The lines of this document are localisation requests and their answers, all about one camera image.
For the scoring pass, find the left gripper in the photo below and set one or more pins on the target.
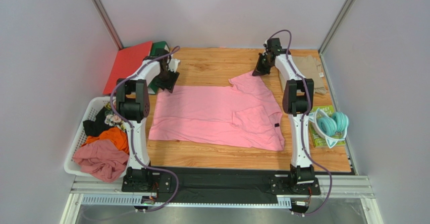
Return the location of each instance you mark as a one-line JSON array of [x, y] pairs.
[[170, 85]]

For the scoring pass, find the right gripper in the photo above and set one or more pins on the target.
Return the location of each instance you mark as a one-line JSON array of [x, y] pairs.
[[263, 64]]

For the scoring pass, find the pink t-shirt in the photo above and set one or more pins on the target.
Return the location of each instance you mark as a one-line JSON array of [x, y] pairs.
[[244, 114]]

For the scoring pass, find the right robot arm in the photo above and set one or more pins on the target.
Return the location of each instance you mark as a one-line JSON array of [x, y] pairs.
[[297, 103]]

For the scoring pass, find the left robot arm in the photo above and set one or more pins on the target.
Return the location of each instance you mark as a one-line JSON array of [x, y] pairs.
[[132, 105]]

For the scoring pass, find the green binder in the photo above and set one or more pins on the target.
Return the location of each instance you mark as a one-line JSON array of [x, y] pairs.
[[157, 49]]

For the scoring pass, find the folded beige t-shirt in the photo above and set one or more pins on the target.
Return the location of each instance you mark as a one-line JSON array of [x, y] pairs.
[[310, 68]]

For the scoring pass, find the red binder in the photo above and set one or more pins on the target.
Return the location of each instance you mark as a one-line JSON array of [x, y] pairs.
[[127, 61]]

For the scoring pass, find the floral garment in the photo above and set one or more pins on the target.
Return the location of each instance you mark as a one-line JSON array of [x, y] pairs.
[[111, 119]]

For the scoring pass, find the orange garment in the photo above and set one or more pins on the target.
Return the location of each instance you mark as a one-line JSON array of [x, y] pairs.
[[115, 135]]

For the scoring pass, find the white laundry basket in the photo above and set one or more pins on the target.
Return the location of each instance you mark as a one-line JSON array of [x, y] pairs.
[[93, 108]]

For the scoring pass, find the green book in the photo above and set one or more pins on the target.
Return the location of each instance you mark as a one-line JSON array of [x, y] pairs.
[[324, 129]]

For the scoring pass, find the teal headphones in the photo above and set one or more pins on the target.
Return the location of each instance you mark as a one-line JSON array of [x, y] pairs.
[[331, 124]]

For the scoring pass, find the dusty pink garment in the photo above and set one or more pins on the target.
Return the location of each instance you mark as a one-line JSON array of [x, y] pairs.
[[102, 160]]

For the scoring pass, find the black base mat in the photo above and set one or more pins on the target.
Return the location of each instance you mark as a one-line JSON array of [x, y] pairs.
[[221, 186]]

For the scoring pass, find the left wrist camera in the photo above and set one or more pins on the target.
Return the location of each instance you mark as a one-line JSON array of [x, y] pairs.
[[173, 64]]

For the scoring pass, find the aluminium mounting rail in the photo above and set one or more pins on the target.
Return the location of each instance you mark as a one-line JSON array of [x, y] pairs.
[[343, 199]]

